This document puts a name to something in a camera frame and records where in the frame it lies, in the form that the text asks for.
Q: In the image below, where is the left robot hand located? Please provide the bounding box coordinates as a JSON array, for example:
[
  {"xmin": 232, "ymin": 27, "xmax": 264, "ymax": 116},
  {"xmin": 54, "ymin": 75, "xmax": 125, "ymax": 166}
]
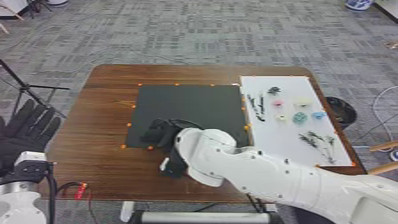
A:
[{"xmin": 0, "ymin": 98, "xmax": 63, "ymax": 177}]

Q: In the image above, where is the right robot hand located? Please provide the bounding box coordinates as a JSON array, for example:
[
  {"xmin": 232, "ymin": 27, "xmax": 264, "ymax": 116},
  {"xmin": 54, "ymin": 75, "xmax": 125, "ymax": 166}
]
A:
[{"xmin": 138, "ymin": 117, "xmax": 207, "ymax": 152}]

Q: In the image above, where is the dark mat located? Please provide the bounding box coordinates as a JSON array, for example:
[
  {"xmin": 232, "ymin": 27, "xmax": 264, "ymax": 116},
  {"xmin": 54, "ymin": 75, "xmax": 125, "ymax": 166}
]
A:
[{"xmin": 122, "ymin": 84, "xmax": 253, "ymax": 150}]

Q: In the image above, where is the black tripod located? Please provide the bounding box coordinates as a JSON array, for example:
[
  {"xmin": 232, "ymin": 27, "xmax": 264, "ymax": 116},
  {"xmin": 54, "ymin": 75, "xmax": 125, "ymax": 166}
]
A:
[{"xmin": 0, "ymin": 59, "xmax": 70, "ymax": 119}]

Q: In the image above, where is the white sheet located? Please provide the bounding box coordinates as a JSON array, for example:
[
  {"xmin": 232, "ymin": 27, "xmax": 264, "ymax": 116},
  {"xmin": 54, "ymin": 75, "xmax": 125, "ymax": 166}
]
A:
[{"xmin": 237, "ymin": 75, "xmax": 356, "ymax": 167}]

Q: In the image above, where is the dark flower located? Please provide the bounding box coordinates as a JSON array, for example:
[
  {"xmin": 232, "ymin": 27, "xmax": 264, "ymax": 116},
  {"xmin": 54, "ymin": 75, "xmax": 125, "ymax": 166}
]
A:
[{"xmin": 264, "ymin": 86, "xmax": 283, "ymax": 96}]

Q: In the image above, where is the teal flower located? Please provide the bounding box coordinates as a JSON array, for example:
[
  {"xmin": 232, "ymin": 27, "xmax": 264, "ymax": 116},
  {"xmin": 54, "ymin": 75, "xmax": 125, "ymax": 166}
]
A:
[{"xmin": 291, "ymin": 111, "xmax": 310, "ymax": 126}]

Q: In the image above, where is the pale yellow flower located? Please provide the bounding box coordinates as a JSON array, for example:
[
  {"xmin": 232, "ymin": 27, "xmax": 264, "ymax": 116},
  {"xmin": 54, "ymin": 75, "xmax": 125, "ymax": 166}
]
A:
[{"xmin": 292, "ymin": 97, "xmax": 314, "ymax": 109}]

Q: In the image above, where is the pale grey bar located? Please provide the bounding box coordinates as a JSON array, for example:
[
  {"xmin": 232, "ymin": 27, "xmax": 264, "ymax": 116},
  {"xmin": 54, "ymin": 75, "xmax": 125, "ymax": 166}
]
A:
[{"xmin": 129, "ymin": 211, "xmax": 280, "ymax": 224}]

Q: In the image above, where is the black bin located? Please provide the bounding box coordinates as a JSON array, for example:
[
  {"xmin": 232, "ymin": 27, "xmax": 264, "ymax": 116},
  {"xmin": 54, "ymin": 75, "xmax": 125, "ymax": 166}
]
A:
[{"xmin": 323, "ymin": 96, "xmax": 360, "ymax": 130}]

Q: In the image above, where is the blue and white vase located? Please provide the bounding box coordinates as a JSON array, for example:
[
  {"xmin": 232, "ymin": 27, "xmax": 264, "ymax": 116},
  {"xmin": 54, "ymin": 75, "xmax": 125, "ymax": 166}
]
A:
[{"xmin": 344, "ymin": 0, "xmax": 376, "ymax": 12}]

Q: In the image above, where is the black cable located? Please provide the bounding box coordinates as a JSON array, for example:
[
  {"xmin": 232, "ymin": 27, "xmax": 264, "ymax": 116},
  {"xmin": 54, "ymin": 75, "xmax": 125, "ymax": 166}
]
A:
[{"xmin": 54, "ymin": 181, "xmax": 92, "ymax": 202}]

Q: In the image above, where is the white cable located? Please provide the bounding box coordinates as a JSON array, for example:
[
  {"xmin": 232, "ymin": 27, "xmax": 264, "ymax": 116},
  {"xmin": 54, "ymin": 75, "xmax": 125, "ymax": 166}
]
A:
[{"xmin": 353, "ymin": 85, "xmax": 398, "ymax": 149}]

